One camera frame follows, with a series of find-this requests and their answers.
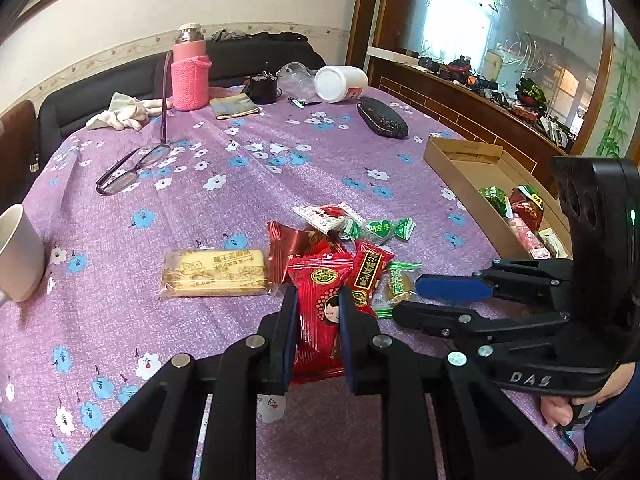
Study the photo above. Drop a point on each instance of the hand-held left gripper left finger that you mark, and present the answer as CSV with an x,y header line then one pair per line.
x,y
288,355

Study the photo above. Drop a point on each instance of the purple floral tablecloth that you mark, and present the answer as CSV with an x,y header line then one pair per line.
x,y
150,200

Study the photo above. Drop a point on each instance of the black mug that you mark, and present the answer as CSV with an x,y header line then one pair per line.
x,y
262,91

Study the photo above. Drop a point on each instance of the pink bottle with knit sleeve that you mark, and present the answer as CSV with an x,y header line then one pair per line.
x,y
190,80

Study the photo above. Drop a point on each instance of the small razor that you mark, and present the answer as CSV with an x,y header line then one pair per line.
x,y
300,103

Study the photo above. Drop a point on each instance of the dark red foil packet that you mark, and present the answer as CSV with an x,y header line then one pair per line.
x,y
287,252

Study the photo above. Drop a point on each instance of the white packet with black print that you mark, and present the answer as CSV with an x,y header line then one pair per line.
x,y
552,242

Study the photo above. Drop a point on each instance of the person's right hand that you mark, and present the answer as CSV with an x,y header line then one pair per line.
x,y
555,410

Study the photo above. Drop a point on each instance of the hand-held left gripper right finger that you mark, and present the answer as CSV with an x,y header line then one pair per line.
x,y
348,345

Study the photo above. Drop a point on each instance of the pink white packet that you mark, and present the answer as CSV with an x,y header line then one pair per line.
x,y
525,237

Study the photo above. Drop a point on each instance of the green yellow candy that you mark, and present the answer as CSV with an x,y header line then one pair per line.
x,y
400,285

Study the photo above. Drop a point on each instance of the black sofa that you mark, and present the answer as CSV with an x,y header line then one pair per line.
x,y
100,95

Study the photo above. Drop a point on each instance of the white plastic jar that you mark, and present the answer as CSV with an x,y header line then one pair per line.
x,y
337,84

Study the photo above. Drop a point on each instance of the person's right forearm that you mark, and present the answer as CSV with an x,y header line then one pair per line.
x,y
617,435

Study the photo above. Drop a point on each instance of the white red packet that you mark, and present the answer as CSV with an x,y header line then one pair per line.
x,y
325,216

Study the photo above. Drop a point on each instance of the clear glass cup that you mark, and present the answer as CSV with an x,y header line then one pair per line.
x,y
295,75

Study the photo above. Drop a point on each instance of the black bag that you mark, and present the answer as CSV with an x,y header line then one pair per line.
x,y
280,39

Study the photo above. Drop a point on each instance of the dark framed eyeglasses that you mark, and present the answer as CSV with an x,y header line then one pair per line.
x,y
150,158

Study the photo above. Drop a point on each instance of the red packet with gold label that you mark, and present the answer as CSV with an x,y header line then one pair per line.
x,y
525,215
367,272

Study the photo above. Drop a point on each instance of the white mug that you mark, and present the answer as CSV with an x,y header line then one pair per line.
x,y
20,255

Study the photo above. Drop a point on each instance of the grey-green cloth pouch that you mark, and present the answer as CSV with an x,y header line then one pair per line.
x,y
234,106

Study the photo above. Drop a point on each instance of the green packet with yellow label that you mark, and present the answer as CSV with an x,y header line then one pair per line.
x,y
531,194

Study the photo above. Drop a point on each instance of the clear biscuit packet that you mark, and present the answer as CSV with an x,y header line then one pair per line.
x,y
215,272

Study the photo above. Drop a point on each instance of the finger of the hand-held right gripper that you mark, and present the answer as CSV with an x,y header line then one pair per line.
x,y
425,317
450,287

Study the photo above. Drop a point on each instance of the black glasses case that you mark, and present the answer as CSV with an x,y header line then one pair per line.
x,y
382,117

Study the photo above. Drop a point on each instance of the cardboard box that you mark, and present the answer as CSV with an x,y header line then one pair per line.
x,y
465,152

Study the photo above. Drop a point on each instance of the red packet with girl print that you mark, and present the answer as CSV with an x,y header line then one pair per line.
x,y
320,320

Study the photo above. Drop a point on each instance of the brown chair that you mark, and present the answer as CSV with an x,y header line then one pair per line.
x,y
17,145

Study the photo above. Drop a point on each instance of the white flat box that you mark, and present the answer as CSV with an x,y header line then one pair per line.
x,y
385,55

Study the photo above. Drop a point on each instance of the bamboo painted glass panel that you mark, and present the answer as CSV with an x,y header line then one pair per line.
x,y
620,100

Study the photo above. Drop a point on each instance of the green white candy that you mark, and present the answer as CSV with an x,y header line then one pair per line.
x,y
380,231

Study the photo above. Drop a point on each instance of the pile of clutter on cabinet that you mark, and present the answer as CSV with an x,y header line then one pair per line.
x,y
480,85

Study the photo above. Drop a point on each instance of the white cloth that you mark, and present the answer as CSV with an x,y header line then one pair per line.
x,y
120,115

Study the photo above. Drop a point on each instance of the frosted glass panel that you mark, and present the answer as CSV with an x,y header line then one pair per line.
x,y
450,10

